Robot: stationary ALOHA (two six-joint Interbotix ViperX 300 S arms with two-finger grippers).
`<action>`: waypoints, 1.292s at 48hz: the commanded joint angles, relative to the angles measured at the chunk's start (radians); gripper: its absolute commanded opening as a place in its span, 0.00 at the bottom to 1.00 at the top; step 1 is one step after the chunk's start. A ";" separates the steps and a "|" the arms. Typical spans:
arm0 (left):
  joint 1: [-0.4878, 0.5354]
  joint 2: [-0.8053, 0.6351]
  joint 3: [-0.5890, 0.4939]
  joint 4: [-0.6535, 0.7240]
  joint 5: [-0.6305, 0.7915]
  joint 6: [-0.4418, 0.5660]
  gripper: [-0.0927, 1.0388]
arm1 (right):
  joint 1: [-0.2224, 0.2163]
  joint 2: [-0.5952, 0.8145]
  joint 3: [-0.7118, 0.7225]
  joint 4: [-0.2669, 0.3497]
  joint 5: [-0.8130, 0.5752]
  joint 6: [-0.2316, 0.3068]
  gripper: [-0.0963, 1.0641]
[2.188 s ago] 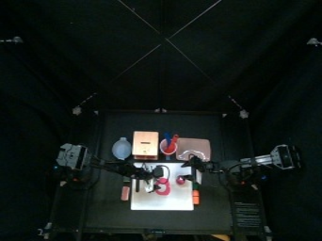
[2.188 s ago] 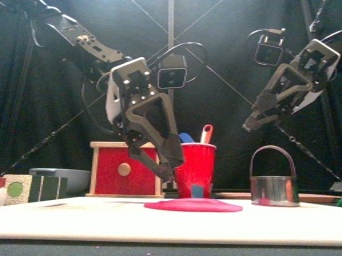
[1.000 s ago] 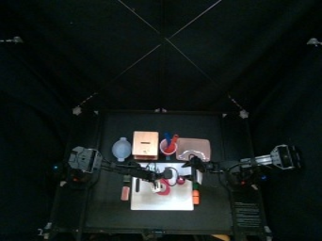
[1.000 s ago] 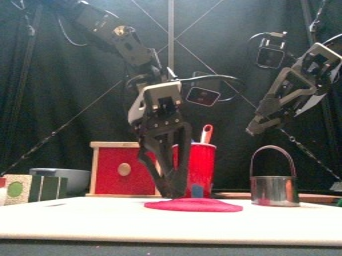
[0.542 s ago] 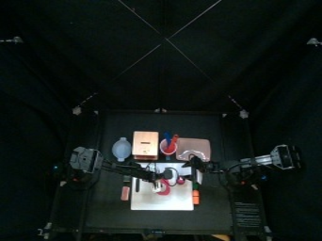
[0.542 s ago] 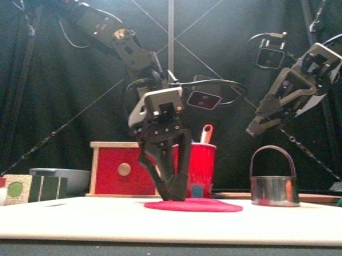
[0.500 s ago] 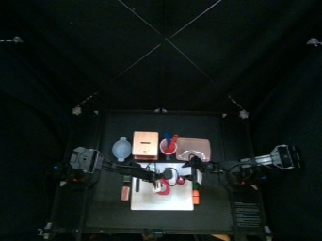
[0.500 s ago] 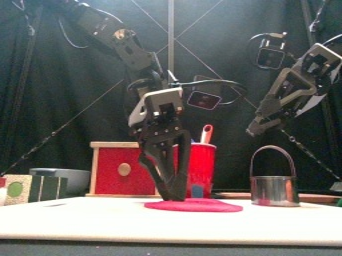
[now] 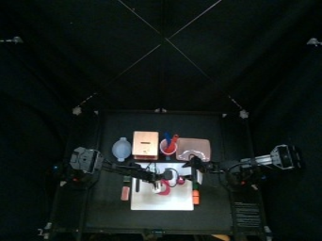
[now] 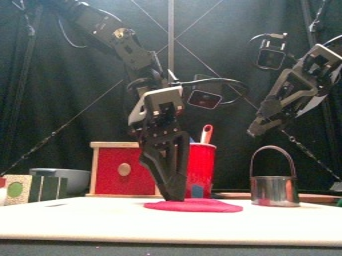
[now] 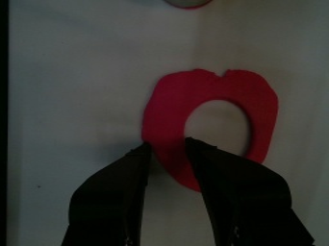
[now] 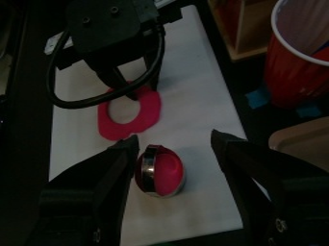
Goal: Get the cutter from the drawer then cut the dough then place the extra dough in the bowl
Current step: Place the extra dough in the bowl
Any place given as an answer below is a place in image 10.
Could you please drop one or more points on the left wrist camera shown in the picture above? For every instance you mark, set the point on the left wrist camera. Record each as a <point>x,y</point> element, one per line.
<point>203,99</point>

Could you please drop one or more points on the cream block with green circle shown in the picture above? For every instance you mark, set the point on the cream block with green circle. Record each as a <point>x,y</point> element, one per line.
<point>17,189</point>

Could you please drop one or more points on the dark green block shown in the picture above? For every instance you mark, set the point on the dark green block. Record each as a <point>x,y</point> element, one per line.
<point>48,188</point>

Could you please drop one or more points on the metal frame pole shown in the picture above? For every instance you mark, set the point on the metal frame pole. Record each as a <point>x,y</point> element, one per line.
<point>171,33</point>

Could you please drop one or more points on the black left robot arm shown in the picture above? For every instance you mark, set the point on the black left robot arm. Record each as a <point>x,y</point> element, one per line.
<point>128,50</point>

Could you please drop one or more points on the red wooden drawer box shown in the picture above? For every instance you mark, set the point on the red wooden drawer box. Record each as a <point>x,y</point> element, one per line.
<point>111,176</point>

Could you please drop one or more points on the blue utensil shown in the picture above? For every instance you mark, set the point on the blue utensil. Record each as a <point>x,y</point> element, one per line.
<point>191,140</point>

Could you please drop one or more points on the green toy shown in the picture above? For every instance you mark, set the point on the green toy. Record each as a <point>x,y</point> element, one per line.
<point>339,202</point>

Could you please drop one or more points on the grey bowl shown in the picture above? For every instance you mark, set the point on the grey bowl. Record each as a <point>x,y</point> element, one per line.
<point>71,178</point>

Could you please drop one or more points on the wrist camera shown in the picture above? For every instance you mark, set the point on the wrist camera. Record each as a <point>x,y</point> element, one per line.
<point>203,99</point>
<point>270,56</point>

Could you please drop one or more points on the white cutting board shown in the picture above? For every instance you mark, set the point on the white cutting board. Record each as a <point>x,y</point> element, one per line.
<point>133,223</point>

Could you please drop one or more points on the red and white spatula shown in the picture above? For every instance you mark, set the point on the red and white spatula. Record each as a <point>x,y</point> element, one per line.
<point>206,131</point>

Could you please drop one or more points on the red cup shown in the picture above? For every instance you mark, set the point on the red cup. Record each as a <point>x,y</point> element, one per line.
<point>202,170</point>

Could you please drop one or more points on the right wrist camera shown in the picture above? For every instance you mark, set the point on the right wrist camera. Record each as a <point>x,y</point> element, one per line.
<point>270,56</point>

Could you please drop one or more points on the diagonal brace rod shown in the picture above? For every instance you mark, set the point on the diagonal brace rod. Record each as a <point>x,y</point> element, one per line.
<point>311,155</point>
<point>57,131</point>

